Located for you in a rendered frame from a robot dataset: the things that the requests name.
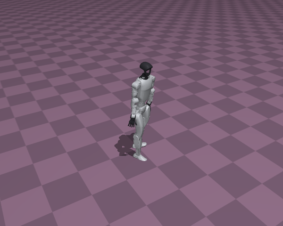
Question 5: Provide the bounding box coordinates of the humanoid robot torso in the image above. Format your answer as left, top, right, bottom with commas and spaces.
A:
136, 76, 153, 114

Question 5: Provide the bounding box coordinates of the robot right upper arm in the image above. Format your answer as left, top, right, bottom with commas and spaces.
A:
132, 81, 141, 104

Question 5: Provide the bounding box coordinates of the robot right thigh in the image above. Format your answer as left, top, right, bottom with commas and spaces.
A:
134, 110, 144, 139

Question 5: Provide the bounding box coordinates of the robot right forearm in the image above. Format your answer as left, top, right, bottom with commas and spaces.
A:
131, 99, 137, 118

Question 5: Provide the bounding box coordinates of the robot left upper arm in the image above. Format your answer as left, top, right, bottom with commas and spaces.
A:
150, 75, 156, 95

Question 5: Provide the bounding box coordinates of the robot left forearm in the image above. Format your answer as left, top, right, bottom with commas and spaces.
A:
147, 93, 154, 104

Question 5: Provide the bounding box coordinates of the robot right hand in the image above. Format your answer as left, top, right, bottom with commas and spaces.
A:
128, 115, 137, 127

